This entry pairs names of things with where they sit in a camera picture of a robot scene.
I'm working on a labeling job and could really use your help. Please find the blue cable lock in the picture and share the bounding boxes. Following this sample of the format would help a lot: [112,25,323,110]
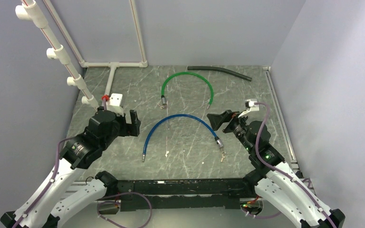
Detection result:
[142,114,226,163]

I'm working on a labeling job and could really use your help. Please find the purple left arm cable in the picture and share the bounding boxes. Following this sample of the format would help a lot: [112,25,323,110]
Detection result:
[11,97,153,228]

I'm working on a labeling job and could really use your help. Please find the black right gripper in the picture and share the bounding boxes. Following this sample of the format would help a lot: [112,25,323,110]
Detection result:
[207,109,254,152]

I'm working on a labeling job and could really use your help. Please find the aluminium extrusion frame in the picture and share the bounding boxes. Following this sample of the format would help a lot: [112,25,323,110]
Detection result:
[31,66,328,228]

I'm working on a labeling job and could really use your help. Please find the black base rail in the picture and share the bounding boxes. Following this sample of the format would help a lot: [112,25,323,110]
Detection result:
[100,178,257,212]

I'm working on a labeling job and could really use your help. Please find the black foam tube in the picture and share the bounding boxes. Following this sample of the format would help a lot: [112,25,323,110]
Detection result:
[187,66,252,82]

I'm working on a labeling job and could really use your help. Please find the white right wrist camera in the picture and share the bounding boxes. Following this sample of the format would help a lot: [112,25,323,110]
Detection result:
[238,98,259,118]

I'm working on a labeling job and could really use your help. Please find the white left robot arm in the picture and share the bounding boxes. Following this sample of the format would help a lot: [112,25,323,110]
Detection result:
[0,107,141,228]

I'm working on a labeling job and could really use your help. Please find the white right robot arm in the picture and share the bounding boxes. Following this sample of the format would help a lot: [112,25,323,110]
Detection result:
[207,110,346,228]

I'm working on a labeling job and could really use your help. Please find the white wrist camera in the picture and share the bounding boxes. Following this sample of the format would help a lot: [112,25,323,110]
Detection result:
[102,93,124,116]
[238,98,259,118]

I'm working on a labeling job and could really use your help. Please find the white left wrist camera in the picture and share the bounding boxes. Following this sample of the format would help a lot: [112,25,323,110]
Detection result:
[102,93,124,116]

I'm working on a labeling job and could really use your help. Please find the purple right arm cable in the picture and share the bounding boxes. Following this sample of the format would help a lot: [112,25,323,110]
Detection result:
[240,101,337,228]

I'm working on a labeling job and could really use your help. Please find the white PVC pipe frame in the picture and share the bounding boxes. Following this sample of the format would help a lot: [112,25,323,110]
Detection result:
[15,0,148,109]

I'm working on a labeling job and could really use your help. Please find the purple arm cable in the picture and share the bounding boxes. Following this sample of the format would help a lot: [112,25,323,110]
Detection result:
[240,101,337,228]
[11,97,153,228]

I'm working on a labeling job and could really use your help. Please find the green cable lock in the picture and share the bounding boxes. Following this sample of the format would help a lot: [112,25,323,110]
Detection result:
[160,72,214,109]

